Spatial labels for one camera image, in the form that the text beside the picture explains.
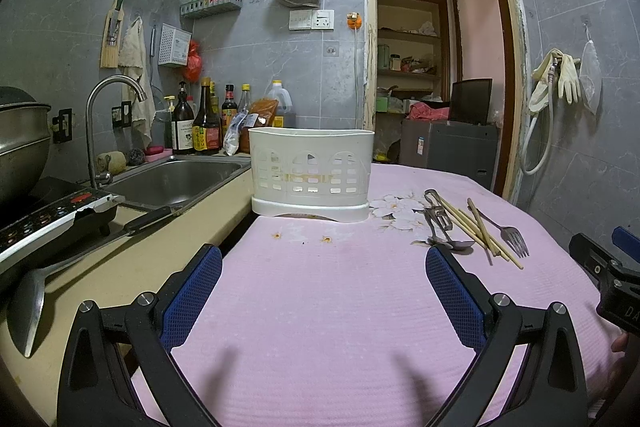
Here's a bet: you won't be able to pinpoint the yellow capped clear bottle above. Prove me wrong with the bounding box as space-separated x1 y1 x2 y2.
239 83 250 113

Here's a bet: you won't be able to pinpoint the silver metal spoon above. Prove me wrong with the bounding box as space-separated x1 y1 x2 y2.
424 209 474 251

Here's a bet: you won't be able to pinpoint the white plastic utensil holder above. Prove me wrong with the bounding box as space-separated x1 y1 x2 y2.
248 127 374 223

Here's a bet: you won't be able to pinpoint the steel cooking pot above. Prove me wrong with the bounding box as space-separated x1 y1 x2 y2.
0 86 51 200

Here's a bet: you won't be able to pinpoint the white wall switch socket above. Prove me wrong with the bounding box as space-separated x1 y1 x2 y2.
288 10 334 31

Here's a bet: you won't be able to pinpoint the orange spice bag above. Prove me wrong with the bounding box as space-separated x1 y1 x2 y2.
240 98 279 153

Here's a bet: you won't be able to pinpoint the white powder bag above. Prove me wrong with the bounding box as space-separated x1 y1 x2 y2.
222 110 248 156

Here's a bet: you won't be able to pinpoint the large steel ladle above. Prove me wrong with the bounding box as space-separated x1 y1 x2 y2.
6 206 175 358

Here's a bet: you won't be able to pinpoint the white rubber gloves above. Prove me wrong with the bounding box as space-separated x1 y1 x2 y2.
528 49 580 115

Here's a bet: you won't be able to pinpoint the orange wall hook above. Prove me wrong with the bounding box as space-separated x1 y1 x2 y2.
346 12 362 30

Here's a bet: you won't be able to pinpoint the loofah sponge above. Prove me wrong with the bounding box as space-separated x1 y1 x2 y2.
96 150 127 176

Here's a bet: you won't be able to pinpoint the steel kitchen sink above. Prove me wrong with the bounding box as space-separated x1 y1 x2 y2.
104 156 250 211

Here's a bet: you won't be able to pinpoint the red capped sauce bottle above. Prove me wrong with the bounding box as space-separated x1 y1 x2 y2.
220 83 238 135

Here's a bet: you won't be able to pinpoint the wooden chopstick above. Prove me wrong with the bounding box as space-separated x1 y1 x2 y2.
468 198 501 257
442 200 488 249
437 196 524 270

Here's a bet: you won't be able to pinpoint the wooden board with knife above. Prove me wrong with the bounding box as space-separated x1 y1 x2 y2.
100 0 125 68

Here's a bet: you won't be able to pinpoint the person's hand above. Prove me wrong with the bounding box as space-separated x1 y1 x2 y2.
589 331 630 404

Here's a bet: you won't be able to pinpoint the dark soy sauce bottle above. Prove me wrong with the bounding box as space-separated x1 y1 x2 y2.
192 77 221 154

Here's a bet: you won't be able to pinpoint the pink table mat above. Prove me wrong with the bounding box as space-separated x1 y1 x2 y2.
130 161 626 427

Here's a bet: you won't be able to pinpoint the beige hanging towel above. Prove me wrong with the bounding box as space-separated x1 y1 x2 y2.
118 16 156 148

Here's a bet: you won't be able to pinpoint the silver metal fork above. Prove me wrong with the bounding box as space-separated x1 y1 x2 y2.
468 198 529 258

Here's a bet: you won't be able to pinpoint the black monitor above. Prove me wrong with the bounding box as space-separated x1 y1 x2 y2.
449 78 492 126

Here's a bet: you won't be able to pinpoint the pink soap dish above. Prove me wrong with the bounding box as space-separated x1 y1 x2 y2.
144 145 174 162

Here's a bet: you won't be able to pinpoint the dark cabinet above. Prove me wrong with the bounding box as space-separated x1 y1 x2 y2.
399 119 499 188

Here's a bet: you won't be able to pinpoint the red plastic bag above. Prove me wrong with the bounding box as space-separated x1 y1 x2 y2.
181 40 202 83

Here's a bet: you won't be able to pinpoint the grey wall shelf basket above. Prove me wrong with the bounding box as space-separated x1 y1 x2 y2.
180 0 243 20

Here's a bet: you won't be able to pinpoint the large oil jug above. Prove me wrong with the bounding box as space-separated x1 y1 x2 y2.
265 80 296 128

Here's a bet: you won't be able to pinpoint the white perforated wall box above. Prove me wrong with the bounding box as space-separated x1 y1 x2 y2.
157 23 191 67

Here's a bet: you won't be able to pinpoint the induction cooktop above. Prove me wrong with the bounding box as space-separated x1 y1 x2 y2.
1 176 125 273

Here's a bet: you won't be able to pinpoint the dark pump bottle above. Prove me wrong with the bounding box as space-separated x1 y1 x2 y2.
171 81 194 154

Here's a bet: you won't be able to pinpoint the chrome faucet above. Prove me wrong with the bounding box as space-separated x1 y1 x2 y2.
84 74 149 189

